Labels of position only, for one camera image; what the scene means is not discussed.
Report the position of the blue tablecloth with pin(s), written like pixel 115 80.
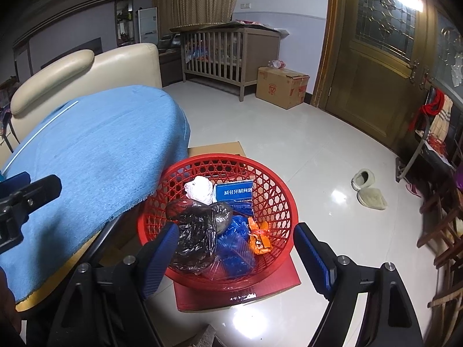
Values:
pixel 90 144

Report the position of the clear plastic bottle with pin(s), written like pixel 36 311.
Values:
pixel 276 64

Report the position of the wooden folding chair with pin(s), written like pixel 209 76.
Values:
pixel 446 231

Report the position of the flat red box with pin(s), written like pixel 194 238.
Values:
pixel 282 278

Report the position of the grey metal rack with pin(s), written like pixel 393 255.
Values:
pixel 412 157

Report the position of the thin white rod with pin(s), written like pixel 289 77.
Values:
pixel 39 130

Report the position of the wooden baby crib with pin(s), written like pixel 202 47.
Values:
pixel 260 50

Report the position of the beige slipper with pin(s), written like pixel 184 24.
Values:
pixel 363 180
pixel 372 198

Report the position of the red plastic basket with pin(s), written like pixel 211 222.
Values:
pixel 275 195

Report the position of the white paper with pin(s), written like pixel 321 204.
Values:
pixel 199 188

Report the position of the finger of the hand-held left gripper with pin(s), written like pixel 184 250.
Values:
pixel 39 189

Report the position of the wall display shelf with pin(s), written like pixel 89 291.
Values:
pixel 124 21

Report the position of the blue clear plastic package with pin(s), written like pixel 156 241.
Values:
pixel 231 253

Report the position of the cream leather sofa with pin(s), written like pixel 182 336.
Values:
pixel 123 68

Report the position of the orange plastic bag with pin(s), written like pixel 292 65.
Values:
pixel 258 244

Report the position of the black plastic bag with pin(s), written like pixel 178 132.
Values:
pixel 195 231

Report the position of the wooden door with glass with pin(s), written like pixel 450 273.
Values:
pixel 369 90

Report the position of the brown cardboard box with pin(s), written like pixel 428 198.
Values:
pixel 275 90

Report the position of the black table leg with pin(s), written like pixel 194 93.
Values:
pixel 105 238

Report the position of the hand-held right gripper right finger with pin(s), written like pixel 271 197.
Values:
pixel 313 256

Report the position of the plaid scarf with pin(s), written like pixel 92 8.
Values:
pixel 443 119

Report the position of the blue printed box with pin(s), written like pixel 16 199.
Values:
pixel 233 202

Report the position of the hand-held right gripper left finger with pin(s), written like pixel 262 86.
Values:
pixel 162 256

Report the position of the white standing air conditioner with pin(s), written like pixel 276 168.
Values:
pixel 147 25

